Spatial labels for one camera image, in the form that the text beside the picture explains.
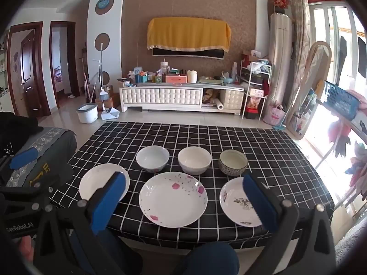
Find white tufted cabinet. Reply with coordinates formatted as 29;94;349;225
119;82;245;116

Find white mop bucket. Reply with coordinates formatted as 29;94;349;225
76;102;99;124

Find hanging pink clothes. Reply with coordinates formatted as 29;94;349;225
329;117;367;184

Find standing air conditioner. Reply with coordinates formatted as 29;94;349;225
269;13;293;113

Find white bowl with red print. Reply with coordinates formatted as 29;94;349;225
136;146;170;173

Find blue wall clock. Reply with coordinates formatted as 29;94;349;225
95;0;114;15

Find blue plastic basket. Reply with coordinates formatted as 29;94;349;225
323;80;361;121

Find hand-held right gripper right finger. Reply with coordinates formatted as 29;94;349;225
242;173;337;275

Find patterned curtain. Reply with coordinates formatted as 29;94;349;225
288;0;312;73

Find yellow cloth cover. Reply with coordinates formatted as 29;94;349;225
147;17;231;52

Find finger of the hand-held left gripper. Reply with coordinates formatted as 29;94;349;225
0;185;56;212
0;147;40;178

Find cardboard box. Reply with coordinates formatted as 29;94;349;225
95;91;121;109

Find wall television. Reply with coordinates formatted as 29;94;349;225
152;47;225;60

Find dark patterned bowl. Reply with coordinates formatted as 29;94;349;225
218;149;248;177

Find plain white plate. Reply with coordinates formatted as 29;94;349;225
79;163;130;201

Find white plate with pink petals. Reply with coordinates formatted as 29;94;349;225
139;172;208;228

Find cream white bowl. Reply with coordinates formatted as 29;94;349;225
178;147;212;175

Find black cloth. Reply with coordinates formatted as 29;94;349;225
0;112;44;142

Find standing arched mirror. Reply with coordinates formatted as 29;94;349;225
285;41;332;140

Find brown door frame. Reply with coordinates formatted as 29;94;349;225
49;21;80;109

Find dark cloth with yellow print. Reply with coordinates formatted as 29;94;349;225
29;162;63;191

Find person's blue trouser leg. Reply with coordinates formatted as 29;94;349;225
70;228;142;275
182;241;240;275

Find white mop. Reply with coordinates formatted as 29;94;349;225
92;43;110;104

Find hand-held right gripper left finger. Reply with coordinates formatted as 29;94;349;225
33;171;144;275

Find black checked tablecloth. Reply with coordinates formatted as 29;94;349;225
47;121;334;250

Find white plate with grey print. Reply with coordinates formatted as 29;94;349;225
219;177;263;227

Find brown wooden door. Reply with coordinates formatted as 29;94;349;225
7;21;44;118

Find white metal rack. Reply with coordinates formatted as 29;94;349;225
239;61;272;121

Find white dustpan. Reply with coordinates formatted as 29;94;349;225
100;107;120;121

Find pink bag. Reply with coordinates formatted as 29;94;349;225
263;103;286;125

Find grey fabric sofa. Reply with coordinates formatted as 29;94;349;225
333;219;367;275

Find red artificial flowers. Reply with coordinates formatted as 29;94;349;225
264;0;289;10

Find coral storage box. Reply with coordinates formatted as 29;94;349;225
165;74;188;84

